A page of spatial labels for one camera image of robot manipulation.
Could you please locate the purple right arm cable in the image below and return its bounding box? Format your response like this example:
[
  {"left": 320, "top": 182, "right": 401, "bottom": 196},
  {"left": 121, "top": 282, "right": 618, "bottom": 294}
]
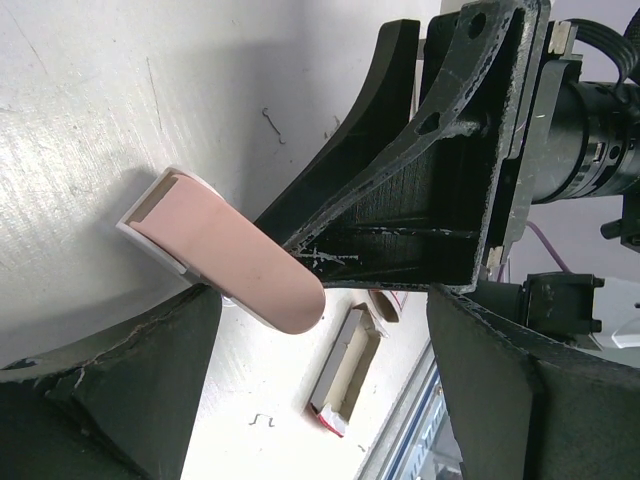
[{"left": 527, "top": 221, "right": 574, "bottom": 274}]

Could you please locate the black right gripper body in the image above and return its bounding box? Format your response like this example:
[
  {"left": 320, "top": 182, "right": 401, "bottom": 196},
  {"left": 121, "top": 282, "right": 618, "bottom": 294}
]
[{"left": 419, "top": 9, "right": 640, "bottom": 261}]

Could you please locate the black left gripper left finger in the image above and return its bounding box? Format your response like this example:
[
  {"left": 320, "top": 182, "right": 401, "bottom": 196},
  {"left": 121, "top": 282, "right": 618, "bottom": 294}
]
[{"left": 1, "top": 285, "right": 221, "bottom": 479}]

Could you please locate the aluminium mounting rail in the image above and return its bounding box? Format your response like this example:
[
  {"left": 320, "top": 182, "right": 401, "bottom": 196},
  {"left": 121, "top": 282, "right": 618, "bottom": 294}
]
[{"left": 358, "top": 343, "right": 446, "bottom": 479}]

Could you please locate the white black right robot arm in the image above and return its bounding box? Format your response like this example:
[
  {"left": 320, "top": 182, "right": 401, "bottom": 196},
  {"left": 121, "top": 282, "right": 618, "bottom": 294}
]
[{"left": 257, "top": 1, "right": 639, "bottom": 348}]

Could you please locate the red white staple box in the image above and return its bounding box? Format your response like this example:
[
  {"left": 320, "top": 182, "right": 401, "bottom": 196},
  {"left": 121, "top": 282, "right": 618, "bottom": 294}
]
[{"left": 368, "top": 290, "right": 408, "bottom": 324}]

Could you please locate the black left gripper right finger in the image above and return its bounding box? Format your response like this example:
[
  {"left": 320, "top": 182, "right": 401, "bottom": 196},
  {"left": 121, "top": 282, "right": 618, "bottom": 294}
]
[{"left": 427, "top": 285, "right": 639, "bottom": 479}]

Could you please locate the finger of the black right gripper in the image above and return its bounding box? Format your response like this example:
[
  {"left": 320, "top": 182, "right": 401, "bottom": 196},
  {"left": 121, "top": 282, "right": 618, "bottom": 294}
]
[
  {"left": 283, "top": 1, "right": 545, "bottom": 292},
  {"left": 255, "top": 19, "right": 420, "bottom": 245}
]

